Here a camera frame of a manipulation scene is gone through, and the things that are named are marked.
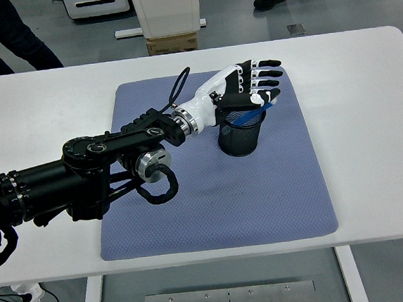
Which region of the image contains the small grey floor plate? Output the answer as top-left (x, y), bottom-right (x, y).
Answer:
top-left (286, 23), bottom-right (308, 37)

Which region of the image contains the brown cardboard box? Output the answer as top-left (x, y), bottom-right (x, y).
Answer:
top-left (145, 32), bottom-right (200, 57)

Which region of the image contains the blue-grey quilted mat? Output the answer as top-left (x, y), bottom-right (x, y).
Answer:
top-left (85, 61), bottom-right (340, 262)

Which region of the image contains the blue marker pen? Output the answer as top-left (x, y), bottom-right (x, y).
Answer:
top-left (234, 101), bottom-right (276, 126)

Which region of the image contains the white panel stand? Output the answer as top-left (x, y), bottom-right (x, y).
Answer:
top-left (111, 0), bottom-right (209, 42)

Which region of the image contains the black mesh pen holder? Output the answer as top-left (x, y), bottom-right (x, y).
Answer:
top-left (215, 106), bottom-right (269, 158)

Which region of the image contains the white appliance with dark slot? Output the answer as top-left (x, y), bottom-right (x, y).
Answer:
top-left (60, 0), bottom-right (133, 22)

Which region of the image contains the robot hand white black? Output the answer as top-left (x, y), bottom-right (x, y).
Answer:
top-left (174, 57), bottom-right (288, 134)

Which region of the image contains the white power strip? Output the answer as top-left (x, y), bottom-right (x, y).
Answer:
top-left (10, 282), bottom-right (46, 302)

